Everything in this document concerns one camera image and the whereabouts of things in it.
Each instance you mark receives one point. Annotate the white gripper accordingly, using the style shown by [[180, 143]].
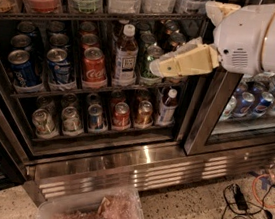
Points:
[[242, 36]]

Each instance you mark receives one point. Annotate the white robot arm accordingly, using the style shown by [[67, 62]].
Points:
[[268, 51]]

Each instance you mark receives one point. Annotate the green can middle shelf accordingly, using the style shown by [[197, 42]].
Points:
[[152, 53]]

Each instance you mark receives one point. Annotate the Pepsi can behind door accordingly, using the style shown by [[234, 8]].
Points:
[[243, 104]]

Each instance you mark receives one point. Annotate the steel fridge door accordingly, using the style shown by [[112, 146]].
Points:
[[243, 137]]

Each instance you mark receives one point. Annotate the tea bottle bottom shelf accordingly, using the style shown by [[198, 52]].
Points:
[[167, 107]]

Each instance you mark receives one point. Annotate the gold can bottom shelf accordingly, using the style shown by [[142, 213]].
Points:
[[144, 113]]

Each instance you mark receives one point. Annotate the red can bottom shelf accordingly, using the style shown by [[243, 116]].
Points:
[[121, 115]]

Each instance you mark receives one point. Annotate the front red Coca-Cola can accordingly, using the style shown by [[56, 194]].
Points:
[[93, 65]]

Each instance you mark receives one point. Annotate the blue can bottom shelf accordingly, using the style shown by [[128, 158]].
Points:
[[96, 119]]

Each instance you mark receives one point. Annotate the front blue white Pepsi can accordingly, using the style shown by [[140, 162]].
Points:
[[59, 66]]

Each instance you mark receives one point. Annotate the steel fridge base grille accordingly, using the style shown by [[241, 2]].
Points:
[[144, 168]]

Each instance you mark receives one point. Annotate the silver can bottom shelf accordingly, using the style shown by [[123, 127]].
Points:
[[71, 122]]

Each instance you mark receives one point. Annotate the rear blue Pepsi can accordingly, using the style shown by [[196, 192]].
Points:
[[27, 28]]

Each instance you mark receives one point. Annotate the middle blue Pepsi can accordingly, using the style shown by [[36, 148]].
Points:
[[22, 42]]

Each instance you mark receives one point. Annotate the white green can bottom shelf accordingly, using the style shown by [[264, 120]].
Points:
[[43, 122]]

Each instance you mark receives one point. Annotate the iced tea bottle white cap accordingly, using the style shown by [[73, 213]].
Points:
[[126, 54]]

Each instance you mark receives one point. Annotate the clear plastic bin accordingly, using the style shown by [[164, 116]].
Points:
[[114, 203]]

